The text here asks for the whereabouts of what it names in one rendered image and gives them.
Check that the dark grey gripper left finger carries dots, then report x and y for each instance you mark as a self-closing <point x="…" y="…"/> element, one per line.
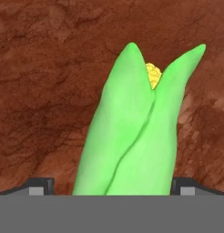
<point x="41" y="183"/>

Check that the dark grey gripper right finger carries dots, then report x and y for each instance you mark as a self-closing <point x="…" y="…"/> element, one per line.
<point x="185" y="183"/>

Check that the green husked corn cob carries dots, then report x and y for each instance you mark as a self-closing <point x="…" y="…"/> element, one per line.
<point x="138" y="136"/>

